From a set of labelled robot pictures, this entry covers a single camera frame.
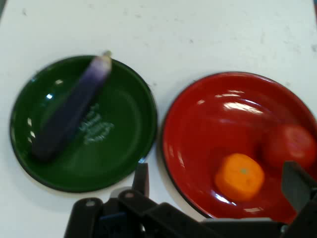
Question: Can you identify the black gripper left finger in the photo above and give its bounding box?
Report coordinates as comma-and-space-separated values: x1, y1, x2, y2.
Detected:
64, 162, 218, 238

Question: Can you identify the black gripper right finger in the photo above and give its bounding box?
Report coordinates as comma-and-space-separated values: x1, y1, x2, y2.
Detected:
281, 161, 317, 238

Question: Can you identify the purple toy eggplant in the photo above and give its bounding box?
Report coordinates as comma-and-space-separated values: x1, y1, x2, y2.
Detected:
31, 50, 113, 162

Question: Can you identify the red toy tomato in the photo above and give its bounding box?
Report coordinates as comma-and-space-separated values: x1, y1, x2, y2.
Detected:
261, 123, 317, 172

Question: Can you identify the dark green enamel plate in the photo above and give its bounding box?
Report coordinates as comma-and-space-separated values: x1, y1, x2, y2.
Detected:
9, 55, 159, 193

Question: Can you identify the orange toy mandarin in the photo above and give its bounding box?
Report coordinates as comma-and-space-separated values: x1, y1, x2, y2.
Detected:
214, 153, 265, 202

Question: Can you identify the red enamel plate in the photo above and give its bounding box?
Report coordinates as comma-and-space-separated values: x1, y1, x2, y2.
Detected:
161, 71, 317, 220

